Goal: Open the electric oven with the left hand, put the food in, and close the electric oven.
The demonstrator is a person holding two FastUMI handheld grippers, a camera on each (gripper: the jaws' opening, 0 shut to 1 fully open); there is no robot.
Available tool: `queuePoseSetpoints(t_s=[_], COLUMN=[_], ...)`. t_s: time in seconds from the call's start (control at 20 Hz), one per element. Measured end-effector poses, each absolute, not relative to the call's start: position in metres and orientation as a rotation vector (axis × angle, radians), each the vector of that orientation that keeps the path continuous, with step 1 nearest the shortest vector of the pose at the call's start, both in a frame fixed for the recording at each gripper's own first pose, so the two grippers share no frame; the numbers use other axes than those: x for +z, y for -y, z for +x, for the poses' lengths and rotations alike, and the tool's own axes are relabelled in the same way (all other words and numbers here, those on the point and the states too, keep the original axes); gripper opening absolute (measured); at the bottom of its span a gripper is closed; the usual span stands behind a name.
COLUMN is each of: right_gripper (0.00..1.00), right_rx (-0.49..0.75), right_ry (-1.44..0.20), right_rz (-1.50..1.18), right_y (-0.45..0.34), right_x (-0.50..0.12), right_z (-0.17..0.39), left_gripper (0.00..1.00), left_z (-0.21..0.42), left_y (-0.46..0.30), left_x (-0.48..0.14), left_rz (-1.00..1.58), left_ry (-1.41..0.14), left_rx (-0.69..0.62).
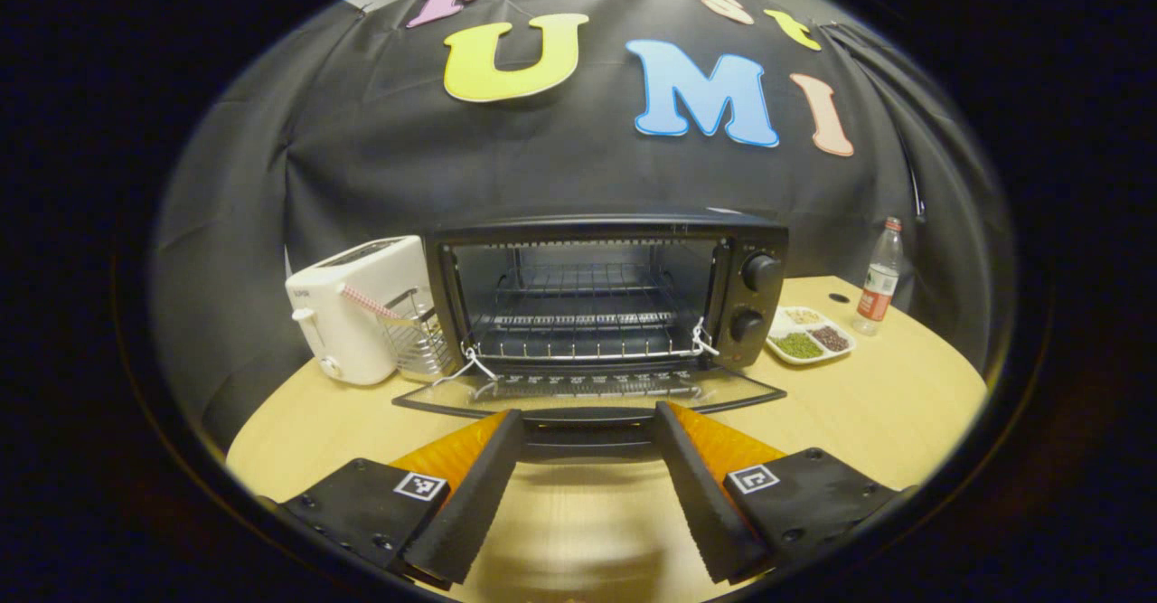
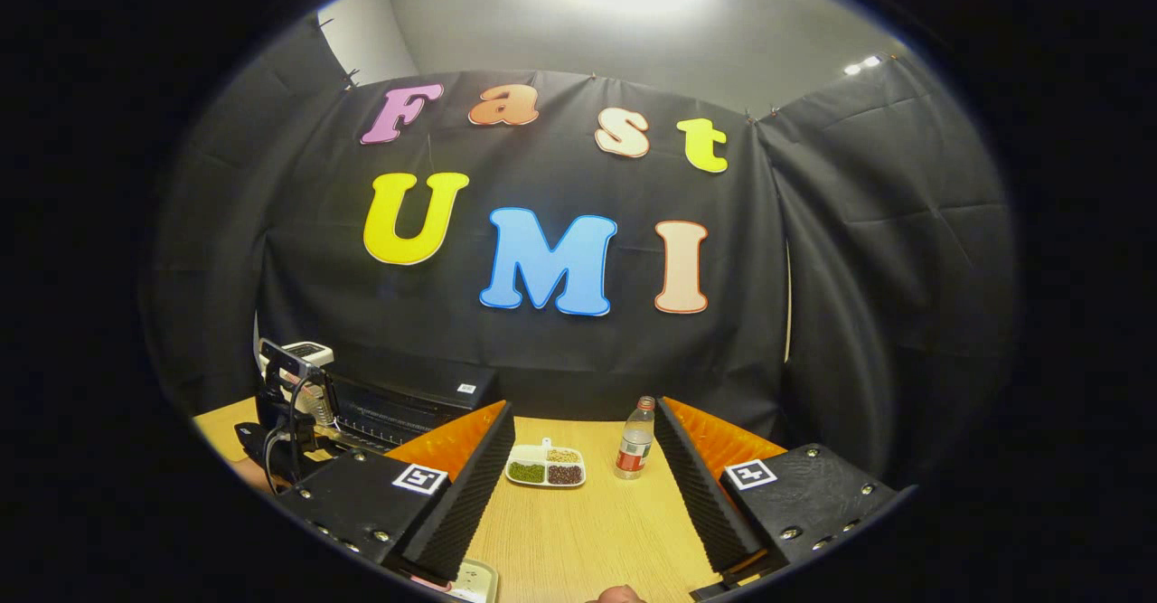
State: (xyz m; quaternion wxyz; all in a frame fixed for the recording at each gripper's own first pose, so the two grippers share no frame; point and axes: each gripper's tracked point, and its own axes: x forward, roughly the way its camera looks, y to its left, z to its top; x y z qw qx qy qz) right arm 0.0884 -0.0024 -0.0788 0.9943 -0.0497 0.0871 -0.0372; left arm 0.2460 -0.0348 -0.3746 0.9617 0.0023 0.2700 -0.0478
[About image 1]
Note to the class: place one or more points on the white toaster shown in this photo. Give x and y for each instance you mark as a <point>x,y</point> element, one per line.
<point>348,341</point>

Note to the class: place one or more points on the black electric oven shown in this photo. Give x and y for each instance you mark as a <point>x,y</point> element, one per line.
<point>755,309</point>

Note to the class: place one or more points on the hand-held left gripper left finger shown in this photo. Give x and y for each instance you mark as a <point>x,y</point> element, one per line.
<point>475,504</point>

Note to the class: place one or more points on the white divided dish of beans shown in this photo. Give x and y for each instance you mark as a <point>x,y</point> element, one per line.
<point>800,345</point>

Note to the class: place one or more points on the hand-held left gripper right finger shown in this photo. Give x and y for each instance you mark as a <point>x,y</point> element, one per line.
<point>700,504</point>

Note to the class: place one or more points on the clear bottle with red label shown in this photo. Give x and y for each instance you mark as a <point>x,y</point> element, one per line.
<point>877,287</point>

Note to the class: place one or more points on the pink striped straw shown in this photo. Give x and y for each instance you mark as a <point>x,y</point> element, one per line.
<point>366,303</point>

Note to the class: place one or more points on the black backdrop cloth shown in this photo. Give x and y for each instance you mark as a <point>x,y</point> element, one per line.
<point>542,169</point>

